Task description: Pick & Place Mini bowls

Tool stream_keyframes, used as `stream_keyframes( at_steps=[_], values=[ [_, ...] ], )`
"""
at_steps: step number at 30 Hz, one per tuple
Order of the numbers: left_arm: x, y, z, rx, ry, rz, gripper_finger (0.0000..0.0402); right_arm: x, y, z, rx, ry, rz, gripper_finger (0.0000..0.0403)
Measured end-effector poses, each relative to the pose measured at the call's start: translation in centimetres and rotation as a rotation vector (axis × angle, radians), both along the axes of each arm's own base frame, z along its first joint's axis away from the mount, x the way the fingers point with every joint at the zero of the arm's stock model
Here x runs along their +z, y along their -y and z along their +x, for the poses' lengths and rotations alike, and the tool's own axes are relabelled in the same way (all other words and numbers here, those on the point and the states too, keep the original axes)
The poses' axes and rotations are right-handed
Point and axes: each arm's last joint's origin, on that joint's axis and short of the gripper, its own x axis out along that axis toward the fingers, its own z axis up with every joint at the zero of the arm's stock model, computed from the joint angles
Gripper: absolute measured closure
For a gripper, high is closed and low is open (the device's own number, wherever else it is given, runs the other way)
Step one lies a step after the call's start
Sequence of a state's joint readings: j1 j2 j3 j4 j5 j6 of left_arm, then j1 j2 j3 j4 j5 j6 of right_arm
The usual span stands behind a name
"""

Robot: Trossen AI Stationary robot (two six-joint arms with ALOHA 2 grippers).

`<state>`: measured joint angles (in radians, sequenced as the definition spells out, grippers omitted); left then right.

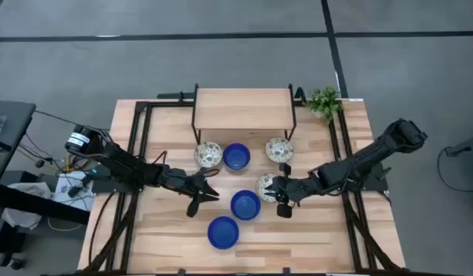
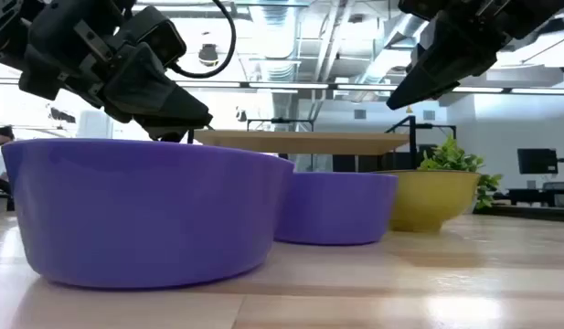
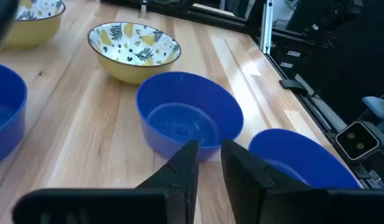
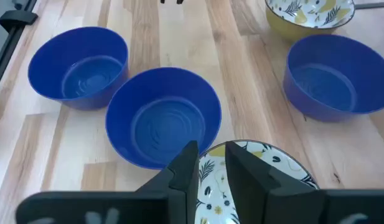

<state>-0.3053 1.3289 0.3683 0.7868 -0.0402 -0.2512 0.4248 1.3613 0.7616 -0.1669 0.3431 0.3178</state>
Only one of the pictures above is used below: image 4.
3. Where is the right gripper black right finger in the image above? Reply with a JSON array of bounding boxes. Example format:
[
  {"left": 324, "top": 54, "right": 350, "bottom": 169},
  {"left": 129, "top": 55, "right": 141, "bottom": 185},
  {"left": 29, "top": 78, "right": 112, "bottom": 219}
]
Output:
[{"left": 225, "top": 140, "right": 384, "bottom": 224}]

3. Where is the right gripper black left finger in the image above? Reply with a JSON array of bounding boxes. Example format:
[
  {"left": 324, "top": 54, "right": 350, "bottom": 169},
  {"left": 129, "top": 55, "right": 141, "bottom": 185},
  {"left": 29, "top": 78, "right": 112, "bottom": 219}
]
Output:
[{"left": 16, "top": 140, "right": 200, "bottom": 224}]

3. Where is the black plastic clamp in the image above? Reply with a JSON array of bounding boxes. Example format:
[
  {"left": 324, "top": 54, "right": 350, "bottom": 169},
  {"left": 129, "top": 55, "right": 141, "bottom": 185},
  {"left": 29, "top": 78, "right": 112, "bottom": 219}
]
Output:
[{"left": 0, "top": 10, "right": 39, "bottom": 32}]

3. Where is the thin black metal stand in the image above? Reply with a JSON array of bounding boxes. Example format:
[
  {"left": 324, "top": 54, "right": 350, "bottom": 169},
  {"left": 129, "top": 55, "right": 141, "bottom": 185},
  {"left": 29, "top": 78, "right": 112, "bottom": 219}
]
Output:
[{"left": 354, "top": 1, "right": 384, "bottom": 10}]

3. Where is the yellow floral patterned mini bowl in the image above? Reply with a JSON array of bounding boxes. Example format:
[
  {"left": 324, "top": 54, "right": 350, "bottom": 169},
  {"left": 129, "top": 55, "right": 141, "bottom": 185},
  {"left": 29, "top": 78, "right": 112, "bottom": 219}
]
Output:
[
  {"left": 265, "top": 0, "right": 357, "bottom": 43},
  {"left": 196, "top": 139, "right": 320, "bottom": 224}
]

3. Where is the black aluminium table frame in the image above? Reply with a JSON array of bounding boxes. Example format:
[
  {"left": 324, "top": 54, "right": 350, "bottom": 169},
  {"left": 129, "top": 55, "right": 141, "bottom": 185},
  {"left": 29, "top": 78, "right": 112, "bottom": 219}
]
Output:
[{"left": 0, "top": 0, "right": 39, "bottom": 94}]

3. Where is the blue plastic bowl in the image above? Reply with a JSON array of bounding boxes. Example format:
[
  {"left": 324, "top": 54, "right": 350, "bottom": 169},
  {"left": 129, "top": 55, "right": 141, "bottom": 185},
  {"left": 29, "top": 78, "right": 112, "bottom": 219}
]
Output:
[
  {"left": 105, "top": 67, "right": 223, "bottom": 170},
  {"left": 283, "top": 33, "right": 384, "bottom": 123},
  {"left": 27, "top": 26, "right": 129, "bottom": 111}
]

